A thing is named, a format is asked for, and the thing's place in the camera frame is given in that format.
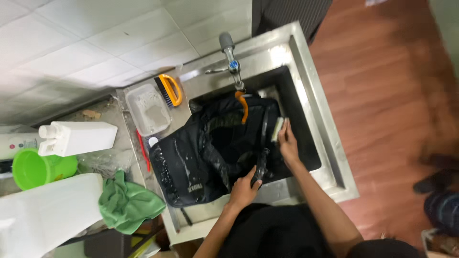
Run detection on black shoe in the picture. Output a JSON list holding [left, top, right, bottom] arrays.
[[412, 154, 459, 196]]

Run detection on stainless steel sink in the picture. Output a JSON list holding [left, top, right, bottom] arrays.
[[118, 21, 360, 246]]

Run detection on dark crate with yellow item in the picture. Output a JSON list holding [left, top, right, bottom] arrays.
[[83, 225, 166, 258]]

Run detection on orange handled scrub brush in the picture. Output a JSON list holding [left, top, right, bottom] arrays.
[[154, 74, 183, 108]]

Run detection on person's black clothing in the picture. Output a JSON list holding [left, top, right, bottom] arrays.
[[218, 203, 428, 258]]

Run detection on red toothbrush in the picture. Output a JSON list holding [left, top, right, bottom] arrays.
[[136, 129, 151, 173]]

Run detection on green cloth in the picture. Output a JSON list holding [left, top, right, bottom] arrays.
[[98, 169, 167, 236]]

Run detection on green plastic cup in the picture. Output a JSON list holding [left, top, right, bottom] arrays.
[[12, 148, 78, 191]]

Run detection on clear plastic container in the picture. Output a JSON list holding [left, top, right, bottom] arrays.
[[126, 83, 172, 137]]

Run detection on large white plastic canister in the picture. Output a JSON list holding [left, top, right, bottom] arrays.
[[0, 173, 105, 258]]

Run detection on black tool handle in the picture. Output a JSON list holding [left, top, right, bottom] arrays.
[[180, 207, 193, 227]]

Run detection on crumpled clear plastic bag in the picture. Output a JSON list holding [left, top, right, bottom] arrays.
[[77, 148, 136, 179]]

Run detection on dark striped cloth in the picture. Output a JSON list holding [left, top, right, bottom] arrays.
[[251, 0, 333, 46]]

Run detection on person's right hand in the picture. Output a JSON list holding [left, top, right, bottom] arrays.
[[278, 118, 302, 168]]

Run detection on white bottle with label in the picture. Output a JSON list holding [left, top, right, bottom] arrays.
[[0, 132, 42, 161]]

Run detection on white detergent jug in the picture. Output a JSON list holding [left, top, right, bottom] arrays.
[[38, 121, 118, 157]]

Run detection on black backpack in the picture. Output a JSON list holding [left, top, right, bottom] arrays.
[[149, 91, 287, 208]]

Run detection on small white scrub brush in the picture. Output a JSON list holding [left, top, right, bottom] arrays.
[[271, 116, 285, 143]]

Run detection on person's left hand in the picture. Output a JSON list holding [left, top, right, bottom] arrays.
[[227, 166, 263, 213]]

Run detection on dark blue bag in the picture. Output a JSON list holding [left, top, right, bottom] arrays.
[[423, 192, 459, 238]]

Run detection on steel tap with grey handle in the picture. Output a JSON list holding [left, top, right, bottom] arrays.
[[205, 32, 246, 92]]

